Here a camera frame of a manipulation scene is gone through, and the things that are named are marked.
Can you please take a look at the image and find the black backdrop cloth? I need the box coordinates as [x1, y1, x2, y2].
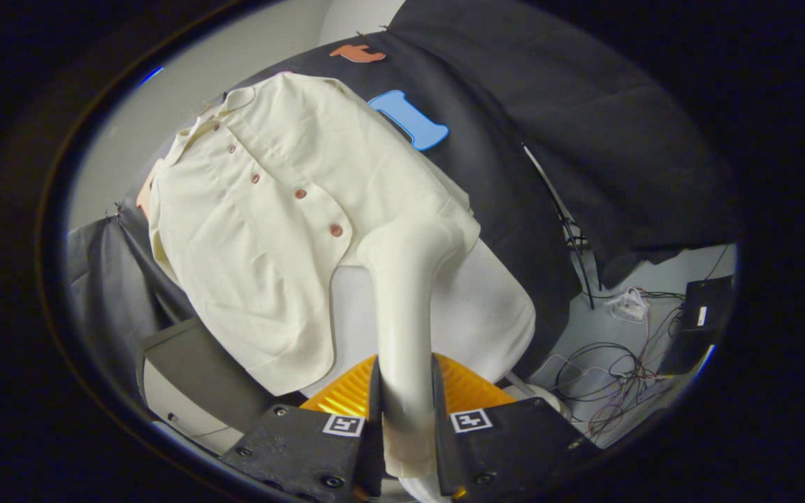
[66, 0, 746, 392]

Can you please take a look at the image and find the white power adapter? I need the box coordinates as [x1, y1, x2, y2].
[609, 288, 649, 323]

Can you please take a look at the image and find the cream button-up shirt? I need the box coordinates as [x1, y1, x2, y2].
[147, 73, 481, 397]

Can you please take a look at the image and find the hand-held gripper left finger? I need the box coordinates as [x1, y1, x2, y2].
[221, 353, 384, 503]

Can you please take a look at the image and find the white stand base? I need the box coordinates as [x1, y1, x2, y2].
[507, 374, 571, 420]

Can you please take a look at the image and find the white ironing board pad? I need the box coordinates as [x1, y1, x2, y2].
[301, 238, 537, 399]

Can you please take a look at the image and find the tangle of floor cables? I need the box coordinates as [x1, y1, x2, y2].
[549, 286, 686, 441]

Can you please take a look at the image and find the thin black stand pole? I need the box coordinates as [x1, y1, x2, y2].
[521, 143, 595, 309]

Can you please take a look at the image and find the grey cabinet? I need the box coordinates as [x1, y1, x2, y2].
[137, 318, 305, 455]

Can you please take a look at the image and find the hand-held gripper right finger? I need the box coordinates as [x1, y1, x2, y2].
[430, 353, 602, 503]

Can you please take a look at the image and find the black device box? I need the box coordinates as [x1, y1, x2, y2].
[658, 275, 735, 378]

